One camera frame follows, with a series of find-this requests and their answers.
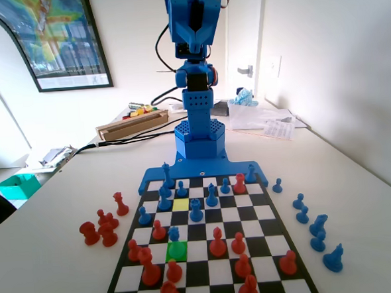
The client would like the blue rook chess piece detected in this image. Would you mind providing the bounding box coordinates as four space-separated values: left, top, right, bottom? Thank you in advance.
243 164 257 184
188 198 203 223

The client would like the red queen chess piece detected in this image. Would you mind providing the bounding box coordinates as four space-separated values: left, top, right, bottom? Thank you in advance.
113 190 130 217

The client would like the brown cardboard box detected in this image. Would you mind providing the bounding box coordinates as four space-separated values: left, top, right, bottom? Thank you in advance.
94 108 172 143

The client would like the thick black camera cable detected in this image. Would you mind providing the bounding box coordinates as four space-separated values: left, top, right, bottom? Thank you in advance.
146 21 184 107

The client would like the blue base mounting plate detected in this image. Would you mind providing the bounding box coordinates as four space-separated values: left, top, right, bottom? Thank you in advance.
135 152 270 196

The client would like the black and white chessboard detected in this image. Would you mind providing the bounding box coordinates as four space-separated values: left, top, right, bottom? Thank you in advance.
91 168 322 293

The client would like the black power cable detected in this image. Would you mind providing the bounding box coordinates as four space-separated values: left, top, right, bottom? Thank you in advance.
70 119 180 155

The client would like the silver door handle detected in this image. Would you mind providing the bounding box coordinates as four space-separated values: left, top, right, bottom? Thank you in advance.
237 64 255 79

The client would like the blue gripper camera mount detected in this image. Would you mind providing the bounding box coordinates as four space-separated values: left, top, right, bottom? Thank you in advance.
174 40 211 61

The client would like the crumpled paper pile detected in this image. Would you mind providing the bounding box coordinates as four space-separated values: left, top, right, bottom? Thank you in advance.
26 143 80 174

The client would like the blue fluffy cloth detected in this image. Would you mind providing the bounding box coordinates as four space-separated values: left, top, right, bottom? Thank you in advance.
228 86 260 109

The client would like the black framed poster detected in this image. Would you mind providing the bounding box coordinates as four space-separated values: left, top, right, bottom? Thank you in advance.
0 0 115 96

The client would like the blue rook lying down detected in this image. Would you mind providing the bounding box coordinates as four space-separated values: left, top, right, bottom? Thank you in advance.
160 160 176 190

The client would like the dark grey box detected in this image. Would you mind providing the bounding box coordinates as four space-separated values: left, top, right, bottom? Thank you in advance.
209 99 231 119

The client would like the blue bishop chess piece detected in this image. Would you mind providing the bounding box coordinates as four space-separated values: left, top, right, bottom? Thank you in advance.
203 182 219 209
157 186 174 213

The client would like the blue plastic chess queen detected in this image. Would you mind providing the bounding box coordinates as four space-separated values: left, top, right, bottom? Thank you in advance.
166 224 186 261

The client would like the teal plastic bin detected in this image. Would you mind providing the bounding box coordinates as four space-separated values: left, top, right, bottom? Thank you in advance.
0 172 41 202

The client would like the printed paper sheet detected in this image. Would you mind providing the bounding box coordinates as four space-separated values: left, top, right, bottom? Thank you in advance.
261 116 298 143

